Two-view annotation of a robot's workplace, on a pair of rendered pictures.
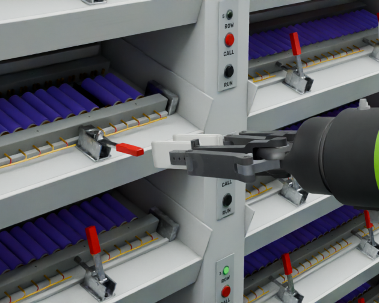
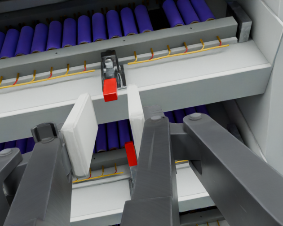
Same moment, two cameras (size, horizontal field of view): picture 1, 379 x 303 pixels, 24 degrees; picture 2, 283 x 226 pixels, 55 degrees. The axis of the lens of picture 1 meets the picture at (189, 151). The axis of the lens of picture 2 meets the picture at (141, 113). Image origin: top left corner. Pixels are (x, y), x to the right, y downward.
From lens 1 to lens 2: 0.87 m
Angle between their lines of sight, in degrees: 45
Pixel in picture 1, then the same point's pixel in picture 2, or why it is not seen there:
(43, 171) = (43, 96)
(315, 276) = not seen: outside the picture
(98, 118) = (131, 43)
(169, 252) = not seen: hidden behind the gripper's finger
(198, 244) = not seen: hidden behind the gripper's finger
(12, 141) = (22, 63)
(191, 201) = (258, 132)
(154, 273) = (200, 188)
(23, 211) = (19, 131)
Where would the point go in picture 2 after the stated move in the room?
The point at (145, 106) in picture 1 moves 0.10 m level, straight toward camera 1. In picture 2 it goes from (201, 31) to (149, 62)
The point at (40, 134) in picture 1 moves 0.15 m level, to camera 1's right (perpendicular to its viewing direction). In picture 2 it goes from (55, 57) to (149, 78)
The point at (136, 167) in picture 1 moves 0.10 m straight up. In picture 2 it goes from (165, 99) to (154, 11)
